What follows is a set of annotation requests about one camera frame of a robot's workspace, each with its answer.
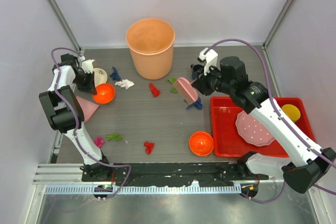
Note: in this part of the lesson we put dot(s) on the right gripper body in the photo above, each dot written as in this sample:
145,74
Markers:
210,82

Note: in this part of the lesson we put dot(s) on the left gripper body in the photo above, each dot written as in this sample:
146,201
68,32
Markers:
79,81

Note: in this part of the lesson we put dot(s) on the cream plate with black patch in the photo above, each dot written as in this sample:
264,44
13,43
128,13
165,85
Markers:
100,76

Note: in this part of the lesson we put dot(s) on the orange bowl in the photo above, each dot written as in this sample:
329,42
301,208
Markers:
105,93
201,143

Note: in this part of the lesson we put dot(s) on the pink hand brush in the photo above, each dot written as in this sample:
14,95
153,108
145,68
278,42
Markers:
185,88

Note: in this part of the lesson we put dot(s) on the pink dustpan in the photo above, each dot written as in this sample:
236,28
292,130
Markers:
88,108

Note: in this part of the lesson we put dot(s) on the green paper scrap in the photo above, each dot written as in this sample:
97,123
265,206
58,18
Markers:
114,137
172,80

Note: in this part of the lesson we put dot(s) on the magenta paper scrap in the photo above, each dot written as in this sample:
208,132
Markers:
99,141

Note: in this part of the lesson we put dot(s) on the orange bowl front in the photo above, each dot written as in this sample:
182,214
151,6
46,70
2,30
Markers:
201,143

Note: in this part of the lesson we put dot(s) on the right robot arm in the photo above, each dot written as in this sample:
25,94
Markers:
307,161

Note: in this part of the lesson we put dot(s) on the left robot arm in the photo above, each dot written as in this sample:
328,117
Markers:
65,115

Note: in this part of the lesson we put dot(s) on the dark blue mug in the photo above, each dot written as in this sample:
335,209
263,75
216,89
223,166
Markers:
194,76

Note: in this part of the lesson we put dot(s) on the blue paper scrap right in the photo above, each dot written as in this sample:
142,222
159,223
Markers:
198,105

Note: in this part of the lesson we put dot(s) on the blue paper scrap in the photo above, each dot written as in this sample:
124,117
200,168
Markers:
115,76
198,105

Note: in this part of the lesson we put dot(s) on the blue paper scrap back left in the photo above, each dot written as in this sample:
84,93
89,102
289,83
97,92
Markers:
115,76

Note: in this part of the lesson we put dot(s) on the white paper scrap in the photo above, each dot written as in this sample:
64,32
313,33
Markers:
124,83

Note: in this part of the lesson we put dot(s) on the red paper scrap centre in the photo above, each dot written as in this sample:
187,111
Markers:
154,90

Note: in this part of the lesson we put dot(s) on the red paper scrap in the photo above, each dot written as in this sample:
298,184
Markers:
149,146
154,90

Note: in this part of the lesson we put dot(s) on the orange plastic waste bin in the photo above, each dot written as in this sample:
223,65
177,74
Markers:
151,42

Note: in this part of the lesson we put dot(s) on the red plastic tray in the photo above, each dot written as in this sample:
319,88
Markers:
227,142

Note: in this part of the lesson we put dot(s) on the pink dotted plate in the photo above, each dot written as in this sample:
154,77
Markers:
252,131

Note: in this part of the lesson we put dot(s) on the red paper scrap front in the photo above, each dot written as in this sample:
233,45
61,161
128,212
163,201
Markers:
149,146

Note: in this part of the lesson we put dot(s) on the yellow cup in tray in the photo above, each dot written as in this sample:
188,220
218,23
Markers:
292,112

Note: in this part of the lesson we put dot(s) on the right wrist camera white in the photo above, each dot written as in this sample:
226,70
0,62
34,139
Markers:
208,57

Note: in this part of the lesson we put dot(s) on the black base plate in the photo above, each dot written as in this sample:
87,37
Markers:
170,174

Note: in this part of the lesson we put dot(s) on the front aluminium rail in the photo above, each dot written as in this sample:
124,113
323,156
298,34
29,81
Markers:
294,176

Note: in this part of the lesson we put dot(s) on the slotted cable duct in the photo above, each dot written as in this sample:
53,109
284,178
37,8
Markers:
96,189

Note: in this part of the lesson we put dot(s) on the left aluminium frame post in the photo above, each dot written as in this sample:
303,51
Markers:
64,24

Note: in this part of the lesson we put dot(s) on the aluminium frame post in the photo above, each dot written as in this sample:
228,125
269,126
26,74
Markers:
280,18
64,24

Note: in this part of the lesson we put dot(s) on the right aluminium frame post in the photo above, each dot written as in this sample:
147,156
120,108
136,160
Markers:
280,18

